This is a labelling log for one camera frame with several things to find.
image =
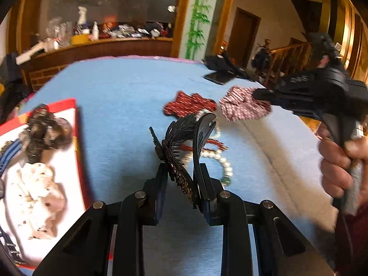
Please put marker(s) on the brown wooden door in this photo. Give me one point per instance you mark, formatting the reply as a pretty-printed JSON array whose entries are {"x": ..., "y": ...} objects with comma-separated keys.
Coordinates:
[{"x": 243, "y": 40}]

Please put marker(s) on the black butterfly hair clip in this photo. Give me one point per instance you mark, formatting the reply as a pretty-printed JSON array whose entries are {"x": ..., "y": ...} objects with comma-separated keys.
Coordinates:
[{"x": 178, "y": 149}]

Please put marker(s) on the person's right hand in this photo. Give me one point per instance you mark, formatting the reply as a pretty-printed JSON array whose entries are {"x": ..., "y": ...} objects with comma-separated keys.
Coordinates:
[{"x": 333, "y": 166}]

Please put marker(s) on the yellow box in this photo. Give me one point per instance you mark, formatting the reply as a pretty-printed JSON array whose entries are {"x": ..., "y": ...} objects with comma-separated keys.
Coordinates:
[{"x": 79, "y": 39}]

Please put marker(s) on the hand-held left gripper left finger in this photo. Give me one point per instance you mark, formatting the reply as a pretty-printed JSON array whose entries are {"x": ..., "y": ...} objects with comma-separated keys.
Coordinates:
[{"x": 161, "y": 207}]

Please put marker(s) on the blue striped headband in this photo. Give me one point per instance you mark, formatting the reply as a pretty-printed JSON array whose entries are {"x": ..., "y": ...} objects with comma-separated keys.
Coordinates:
[{"x": 10, "y": 155}]

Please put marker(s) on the white flat box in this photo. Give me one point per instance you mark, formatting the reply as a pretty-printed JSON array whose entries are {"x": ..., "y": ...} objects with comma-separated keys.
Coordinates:
[{"x": 30, "y": 53}]

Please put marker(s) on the clear glass pitcher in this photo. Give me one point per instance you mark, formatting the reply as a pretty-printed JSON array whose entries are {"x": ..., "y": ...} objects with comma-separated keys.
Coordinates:
[{"x": 61, "y": 33}]

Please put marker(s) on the person's right forearm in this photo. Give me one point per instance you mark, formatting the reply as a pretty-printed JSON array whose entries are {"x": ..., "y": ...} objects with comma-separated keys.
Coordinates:
[{"x": 358, "y": 244}]

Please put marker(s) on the wooden stair railing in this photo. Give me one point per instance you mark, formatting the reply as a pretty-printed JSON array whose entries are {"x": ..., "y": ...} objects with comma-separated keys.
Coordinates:
[{"x": 287, "y": 60}]

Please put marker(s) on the curved wooden counter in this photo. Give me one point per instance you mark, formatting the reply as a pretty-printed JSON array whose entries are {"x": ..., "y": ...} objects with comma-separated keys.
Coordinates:
[{"x": 100, "y": 50}]

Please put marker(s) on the black tablet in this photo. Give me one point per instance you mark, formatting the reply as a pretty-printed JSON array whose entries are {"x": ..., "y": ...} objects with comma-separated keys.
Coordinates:
[{"x": 219, "y": 77}]

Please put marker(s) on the red polka dot scrunchie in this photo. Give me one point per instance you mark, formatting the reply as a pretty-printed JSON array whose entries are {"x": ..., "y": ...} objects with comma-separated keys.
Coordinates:
[{"x": 188, "y": 103}]

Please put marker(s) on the white spray bottle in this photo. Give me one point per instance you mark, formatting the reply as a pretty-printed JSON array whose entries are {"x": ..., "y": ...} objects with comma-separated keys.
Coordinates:
[{"x": 82, "y": 18}]

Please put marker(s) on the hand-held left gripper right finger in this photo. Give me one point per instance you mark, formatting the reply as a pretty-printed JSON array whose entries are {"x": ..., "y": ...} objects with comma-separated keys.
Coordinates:
[{"x": 212, "y": 215}]

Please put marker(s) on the small white pump bottle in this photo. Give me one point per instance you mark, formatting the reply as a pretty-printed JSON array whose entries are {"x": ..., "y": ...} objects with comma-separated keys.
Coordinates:
[{"x": 95, "y": 31}]

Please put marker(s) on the red plaid scrunchie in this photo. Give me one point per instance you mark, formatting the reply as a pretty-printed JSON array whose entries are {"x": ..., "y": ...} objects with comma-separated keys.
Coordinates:
[{"x": 241, "y": 109}]

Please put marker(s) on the cream floral scrunchie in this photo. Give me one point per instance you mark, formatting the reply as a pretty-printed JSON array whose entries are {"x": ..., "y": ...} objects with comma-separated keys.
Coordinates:
[{"x": 37, "y": 195}]

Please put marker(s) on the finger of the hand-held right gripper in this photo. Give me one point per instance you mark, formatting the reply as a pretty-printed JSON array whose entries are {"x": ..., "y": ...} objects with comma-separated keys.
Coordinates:
[
  {"x": 267, "y": 93},
  {"x": 277, "y": 102}
]

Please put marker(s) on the green bamboo wall decal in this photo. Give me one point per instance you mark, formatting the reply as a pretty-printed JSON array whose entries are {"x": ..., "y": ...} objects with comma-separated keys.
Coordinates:
[{"x": 198, "y": 20}]

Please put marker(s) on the dark fluffy scrunchie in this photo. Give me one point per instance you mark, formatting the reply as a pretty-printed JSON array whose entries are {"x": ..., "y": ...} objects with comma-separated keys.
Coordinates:
[{"x": 46, "y": 132}]

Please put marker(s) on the blue tablecloth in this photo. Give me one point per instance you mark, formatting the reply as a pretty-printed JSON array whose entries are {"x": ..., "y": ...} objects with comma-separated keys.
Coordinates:
[{"x": 120, "y": 115}]

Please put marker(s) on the red white tray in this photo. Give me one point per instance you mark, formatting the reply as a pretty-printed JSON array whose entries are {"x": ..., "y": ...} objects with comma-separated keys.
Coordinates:
[{"x": 77, "y": 138}]

